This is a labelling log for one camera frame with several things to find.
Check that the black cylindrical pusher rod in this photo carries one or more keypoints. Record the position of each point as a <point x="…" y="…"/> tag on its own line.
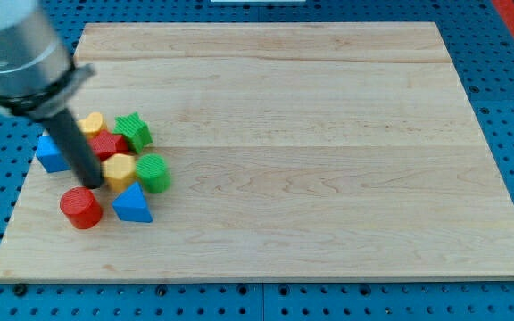
<point x="67" y="136"/>

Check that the yellow hexagon block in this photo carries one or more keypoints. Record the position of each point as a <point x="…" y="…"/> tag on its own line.
<point x="119" y="171"/>

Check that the green cylinder block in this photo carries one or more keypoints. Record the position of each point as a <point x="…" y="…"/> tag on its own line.
<point x="153" y="173"/>

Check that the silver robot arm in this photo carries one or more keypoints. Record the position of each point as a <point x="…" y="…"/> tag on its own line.
<point x="38" y="77"/>

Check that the red pentagon block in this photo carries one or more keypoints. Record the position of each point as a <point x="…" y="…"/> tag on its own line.
<point x="106" y="144"/>

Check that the blue cube block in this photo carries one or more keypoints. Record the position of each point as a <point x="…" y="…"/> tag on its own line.
<point x="50" y="156"/>

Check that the yellow heart block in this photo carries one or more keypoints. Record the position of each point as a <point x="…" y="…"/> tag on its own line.
<point x="92" y="125"/>

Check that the red cylinder block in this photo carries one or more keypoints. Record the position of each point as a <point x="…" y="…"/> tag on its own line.
<point x="81" y="208"/>

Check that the green star block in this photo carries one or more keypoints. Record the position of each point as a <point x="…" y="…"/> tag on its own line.
<point x="134" y="130"/>

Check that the blue triangle block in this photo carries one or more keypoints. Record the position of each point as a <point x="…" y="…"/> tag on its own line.
<point x="131" y="205"/>

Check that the wooden board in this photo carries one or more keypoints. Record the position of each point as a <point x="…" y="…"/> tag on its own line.
<point x="298" y="152"/>

